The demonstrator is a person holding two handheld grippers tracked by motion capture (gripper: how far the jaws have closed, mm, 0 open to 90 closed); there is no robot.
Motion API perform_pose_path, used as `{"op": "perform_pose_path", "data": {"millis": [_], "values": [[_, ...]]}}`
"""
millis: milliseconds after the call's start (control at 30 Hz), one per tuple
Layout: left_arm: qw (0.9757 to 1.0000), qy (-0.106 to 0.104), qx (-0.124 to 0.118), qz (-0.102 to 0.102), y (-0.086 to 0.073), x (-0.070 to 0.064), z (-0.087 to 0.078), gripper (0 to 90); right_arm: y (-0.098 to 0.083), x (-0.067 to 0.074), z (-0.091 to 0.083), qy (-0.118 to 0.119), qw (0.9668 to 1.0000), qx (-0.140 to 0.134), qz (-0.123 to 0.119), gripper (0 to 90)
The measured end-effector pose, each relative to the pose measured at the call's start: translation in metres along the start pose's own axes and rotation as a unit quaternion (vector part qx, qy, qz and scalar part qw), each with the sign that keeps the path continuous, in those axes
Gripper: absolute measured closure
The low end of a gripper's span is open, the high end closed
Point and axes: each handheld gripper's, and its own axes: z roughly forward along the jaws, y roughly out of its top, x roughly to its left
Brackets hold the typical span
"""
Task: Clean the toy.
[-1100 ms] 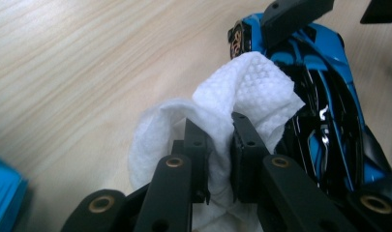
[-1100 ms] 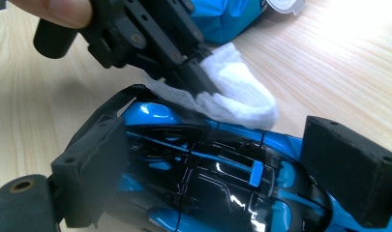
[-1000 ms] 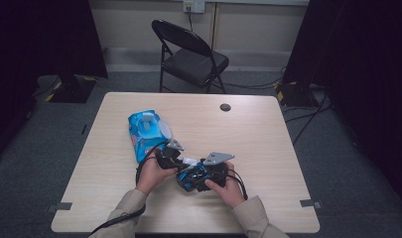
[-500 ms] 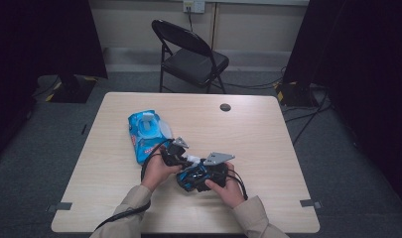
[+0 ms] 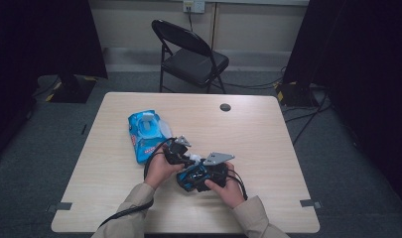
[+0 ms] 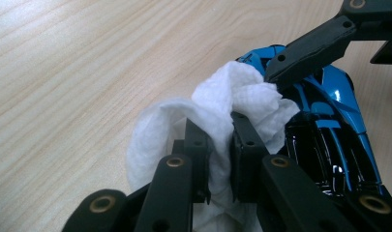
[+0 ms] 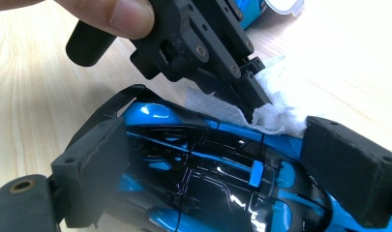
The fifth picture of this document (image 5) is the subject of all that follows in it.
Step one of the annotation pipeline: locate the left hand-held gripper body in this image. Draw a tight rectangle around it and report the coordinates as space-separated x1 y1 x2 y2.
163 135 193 166

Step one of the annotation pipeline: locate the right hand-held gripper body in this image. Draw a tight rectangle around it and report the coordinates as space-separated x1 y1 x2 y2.
195 151 236 193

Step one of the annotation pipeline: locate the white wet wipe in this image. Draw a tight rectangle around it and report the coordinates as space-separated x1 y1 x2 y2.
185 151 203 165

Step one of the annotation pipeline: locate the blue toy car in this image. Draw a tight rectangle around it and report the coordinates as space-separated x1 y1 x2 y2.
176 163 216 193

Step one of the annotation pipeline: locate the blue wet wipes pack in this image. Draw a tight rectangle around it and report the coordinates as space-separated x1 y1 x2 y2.
127 109 174 166

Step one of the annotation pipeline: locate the person's left hand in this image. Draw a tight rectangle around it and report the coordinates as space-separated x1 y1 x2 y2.
143 152 187 190

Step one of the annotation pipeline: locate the person's right hand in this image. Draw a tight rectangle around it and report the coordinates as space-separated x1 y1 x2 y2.
203 162 246 210

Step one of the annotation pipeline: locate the black folding chair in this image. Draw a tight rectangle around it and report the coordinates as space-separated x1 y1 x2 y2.
151 19 230 95

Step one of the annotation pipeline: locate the black stand base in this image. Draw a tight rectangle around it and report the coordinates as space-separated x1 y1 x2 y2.
274 80 323 108
36 73 99 104

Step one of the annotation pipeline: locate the grey tape strip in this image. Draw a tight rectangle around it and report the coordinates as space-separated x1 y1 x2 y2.
299 198 323 209
46 201 73 213

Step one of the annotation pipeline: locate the black curtain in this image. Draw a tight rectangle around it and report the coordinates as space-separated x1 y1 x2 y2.
0 0 109 167
282 0 402 213

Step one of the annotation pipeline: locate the right hand-held gripper cable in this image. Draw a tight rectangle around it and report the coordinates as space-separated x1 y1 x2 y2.
225 168 249 201

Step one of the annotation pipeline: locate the black floor cable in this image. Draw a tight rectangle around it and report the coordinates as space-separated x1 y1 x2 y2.
210 66 286 91
283 88 334 147

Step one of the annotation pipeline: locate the black plugged wall cable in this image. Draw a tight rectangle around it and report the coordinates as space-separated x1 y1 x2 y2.
187 5 195 33

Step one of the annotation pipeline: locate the white wall socket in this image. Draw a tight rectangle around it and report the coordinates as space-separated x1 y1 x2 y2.
183 0 206 15

